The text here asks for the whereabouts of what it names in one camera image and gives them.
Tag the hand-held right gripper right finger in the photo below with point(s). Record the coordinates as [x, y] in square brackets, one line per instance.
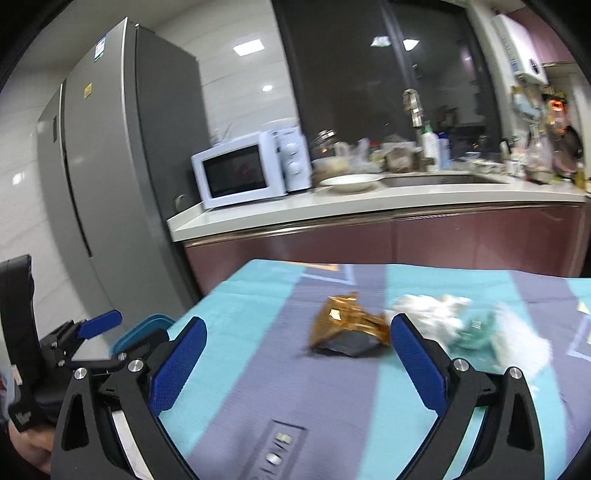
[418, 364]

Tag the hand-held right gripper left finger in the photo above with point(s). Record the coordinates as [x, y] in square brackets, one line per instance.
[180, 364]

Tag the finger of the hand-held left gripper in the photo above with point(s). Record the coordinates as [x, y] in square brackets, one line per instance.
[94, 364]
[99, 323]

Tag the teal-rimmed bin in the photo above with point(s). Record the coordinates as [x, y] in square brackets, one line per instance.
[138, 330]

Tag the clear green-edged wrapper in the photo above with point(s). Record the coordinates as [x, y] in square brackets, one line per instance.
[478, 330]

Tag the orange plastic wrapper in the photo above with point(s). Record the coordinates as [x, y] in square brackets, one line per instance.
[344, 325]

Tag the person's left hand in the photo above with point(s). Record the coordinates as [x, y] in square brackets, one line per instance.
[30, 450]

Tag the blue and purple tablecloth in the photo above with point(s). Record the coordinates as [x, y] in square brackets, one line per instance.
[286, 332]

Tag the table power socket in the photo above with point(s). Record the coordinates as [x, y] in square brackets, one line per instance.
[277, 447]

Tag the maroon base cabinets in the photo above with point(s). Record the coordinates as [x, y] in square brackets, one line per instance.
[346, 244]

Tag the grey refrigerator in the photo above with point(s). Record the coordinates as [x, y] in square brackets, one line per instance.
[115, 161]

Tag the white kitchen countertop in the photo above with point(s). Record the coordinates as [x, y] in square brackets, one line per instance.
[369, 203]

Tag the steel kitchen sink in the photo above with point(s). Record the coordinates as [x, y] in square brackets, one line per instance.
[443, 180]

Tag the white oval plate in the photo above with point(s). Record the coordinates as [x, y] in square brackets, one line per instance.
[351, 182]

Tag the white microwave oven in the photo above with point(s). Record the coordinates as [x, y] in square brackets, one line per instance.
[235, 173]

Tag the blue-capped white bottle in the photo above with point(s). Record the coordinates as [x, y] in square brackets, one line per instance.
[445, 152]

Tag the white pump bottle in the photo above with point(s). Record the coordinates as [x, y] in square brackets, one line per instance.
[431, 147]

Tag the glass storage jar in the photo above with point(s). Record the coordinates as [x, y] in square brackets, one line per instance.
[323, 145]

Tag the black frying pan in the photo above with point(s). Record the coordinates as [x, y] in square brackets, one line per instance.
[570, 147]

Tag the beige cloth on faucet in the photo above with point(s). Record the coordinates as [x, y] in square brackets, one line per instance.
[412, 99]

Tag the dark kitchen window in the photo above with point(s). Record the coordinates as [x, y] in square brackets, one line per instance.
[360, 83]

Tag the orange grater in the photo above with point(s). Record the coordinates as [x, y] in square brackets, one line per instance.
[557, 113]

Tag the white water heater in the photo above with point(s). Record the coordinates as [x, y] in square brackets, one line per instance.
[521, 50]

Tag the maroon wall cabinet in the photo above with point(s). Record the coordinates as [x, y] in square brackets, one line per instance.
[549, 32]

